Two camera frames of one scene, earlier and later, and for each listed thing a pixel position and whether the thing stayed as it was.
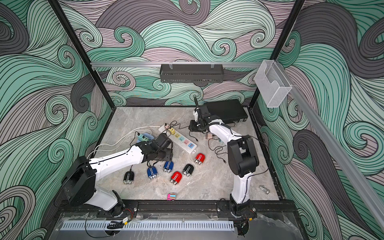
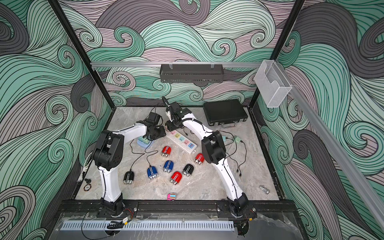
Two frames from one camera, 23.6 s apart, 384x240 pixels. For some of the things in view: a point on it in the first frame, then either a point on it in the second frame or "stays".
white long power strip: x=182 y=141 stays
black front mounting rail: x=236 y=206 stays
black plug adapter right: x=188 y=170 stays
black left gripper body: x=167 y=155 -> x=158 y=133
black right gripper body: x=196 y=126 -> x=173 y=125
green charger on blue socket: x=142 y=138 stays
